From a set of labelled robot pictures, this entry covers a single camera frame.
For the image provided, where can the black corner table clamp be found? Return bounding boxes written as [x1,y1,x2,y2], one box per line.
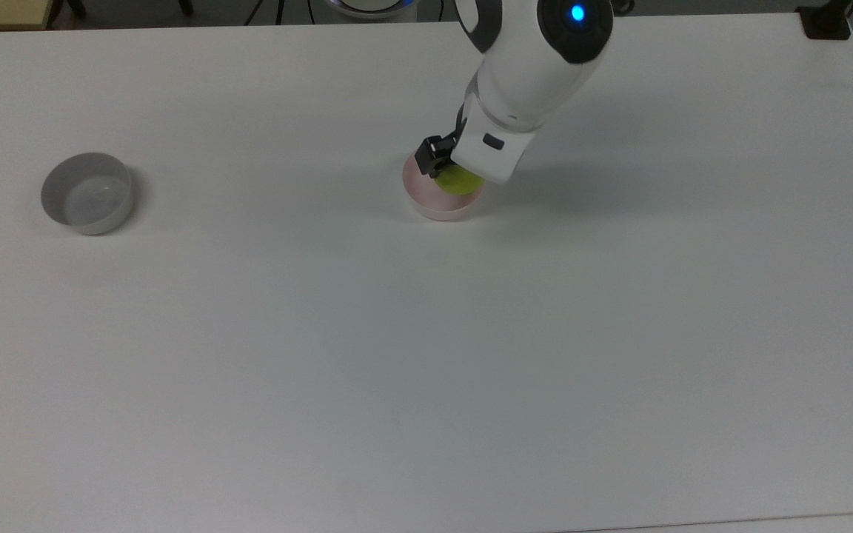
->
[795,0,853,41]

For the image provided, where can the white robot base ring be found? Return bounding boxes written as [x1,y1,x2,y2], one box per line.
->
[323,0,421,21]

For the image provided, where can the pink bowl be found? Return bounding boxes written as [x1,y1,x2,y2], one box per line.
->
[402,152,486,222]

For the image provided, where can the black tripod legs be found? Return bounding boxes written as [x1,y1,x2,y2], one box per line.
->
[243,0,310,26]

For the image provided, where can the green pear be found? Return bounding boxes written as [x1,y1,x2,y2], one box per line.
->
[436,164,484,196]

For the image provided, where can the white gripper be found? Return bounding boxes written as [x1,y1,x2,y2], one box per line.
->
[415,96,540,187]

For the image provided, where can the grey bowl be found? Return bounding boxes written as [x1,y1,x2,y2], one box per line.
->
[41,152,136,236]

